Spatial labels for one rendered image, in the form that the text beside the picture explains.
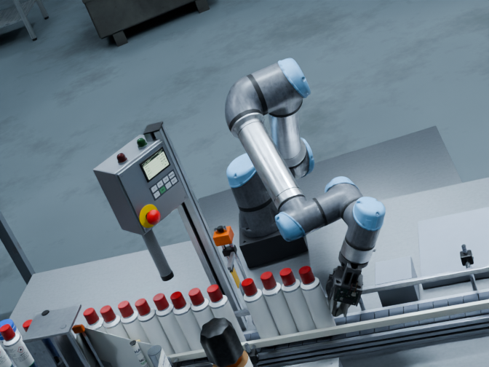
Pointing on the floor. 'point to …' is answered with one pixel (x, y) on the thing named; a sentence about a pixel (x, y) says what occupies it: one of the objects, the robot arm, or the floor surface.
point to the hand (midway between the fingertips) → (335, 310)
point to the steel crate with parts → (130, 14)
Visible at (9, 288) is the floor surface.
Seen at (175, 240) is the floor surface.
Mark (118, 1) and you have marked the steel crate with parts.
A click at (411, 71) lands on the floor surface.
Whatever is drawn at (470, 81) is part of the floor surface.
